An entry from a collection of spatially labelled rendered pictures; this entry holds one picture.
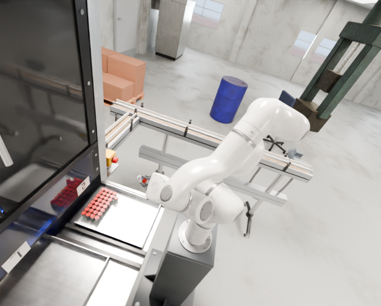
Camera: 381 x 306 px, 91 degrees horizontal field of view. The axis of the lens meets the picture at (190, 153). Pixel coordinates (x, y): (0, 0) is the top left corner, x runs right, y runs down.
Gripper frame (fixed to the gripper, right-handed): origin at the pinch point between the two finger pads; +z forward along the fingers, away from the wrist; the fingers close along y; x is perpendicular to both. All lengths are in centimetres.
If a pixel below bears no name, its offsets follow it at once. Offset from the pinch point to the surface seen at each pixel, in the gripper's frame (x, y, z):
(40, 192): -29.1, 13.1, 16.5
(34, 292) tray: -20, 50, 16
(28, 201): -31.8, 15.9, 14.2
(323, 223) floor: 276, 6, -38
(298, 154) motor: 154, -55, -15
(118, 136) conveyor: 18, -17, 73
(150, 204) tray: 25.0, 16.7, 22.2
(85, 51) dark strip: -32, -37, 12
